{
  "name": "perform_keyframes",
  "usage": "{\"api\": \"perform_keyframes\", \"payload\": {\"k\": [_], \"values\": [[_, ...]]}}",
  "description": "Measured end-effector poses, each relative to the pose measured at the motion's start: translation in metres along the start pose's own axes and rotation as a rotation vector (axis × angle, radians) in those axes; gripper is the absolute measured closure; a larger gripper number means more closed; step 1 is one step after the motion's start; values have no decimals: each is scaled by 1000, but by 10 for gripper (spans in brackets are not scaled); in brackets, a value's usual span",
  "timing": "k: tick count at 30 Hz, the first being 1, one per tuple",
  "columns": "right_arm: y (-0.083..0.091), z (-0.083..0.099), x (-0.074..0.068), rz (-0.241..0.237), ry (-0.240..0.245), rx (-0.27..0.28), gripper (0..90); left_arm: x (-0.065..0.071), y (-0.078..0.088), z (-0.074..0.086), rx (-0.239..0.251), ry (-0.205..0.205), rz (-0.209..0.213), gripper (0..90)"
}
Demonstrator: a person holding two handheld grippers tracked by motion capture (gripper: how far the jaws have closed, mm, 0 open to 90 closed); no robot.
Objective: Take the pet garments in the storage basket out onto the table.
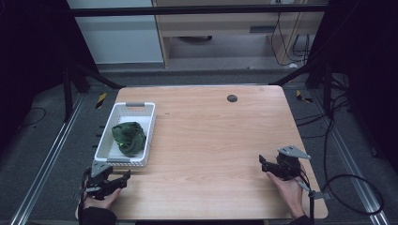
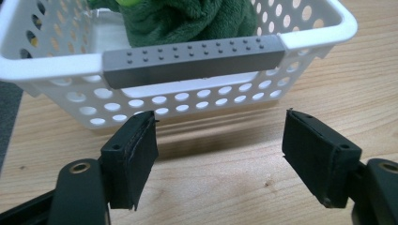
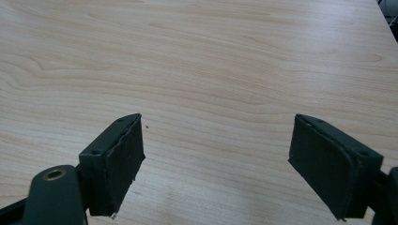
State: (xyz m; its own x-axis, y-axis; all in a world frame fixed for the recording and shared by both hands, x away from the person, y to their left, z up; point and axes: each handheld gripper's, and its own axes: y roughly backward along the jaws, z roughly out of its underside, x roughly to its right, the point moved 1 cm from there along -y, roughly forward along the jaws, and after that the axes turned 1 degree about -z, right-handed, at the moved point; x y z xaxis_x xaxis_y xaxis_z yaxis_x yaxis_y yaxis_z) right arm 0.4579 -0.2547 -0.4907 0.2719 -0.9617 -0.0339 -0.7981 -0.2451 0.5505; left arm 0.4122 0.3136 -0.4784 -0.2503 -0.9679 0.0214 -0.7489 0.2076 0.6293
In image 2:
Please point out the white perforated plastic basket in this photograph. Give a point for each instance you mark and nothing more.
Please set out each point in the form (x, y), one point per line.
(194, 62)

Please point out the green towel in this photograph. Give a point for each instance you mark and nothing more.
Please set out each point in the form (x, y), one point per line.
(184, 18)

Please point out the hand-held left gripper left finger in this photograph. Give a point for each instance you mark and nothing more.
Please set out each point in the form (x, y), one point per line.
(130, 159)

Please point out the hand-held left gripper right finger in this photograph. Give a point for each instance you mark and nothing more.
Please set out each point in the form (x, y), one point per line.
(316, 156)

